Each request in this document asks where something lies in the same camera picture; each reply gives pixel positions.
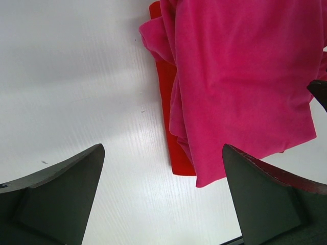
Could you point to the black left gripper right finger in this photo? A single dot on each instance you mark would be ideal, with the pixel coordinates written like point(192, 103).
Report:
point(274, 206)

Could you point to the pink t shirt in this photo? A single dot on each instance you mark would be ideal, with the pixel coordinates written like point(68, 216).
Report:
point(243, 68)

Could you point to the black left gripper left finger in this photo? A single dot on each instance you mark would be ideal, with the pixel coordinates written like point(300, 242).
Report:
point(52, 206)

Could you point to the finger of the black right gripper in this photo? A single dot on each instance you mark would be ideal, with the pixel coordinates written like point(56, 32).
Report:
point(318, 89)

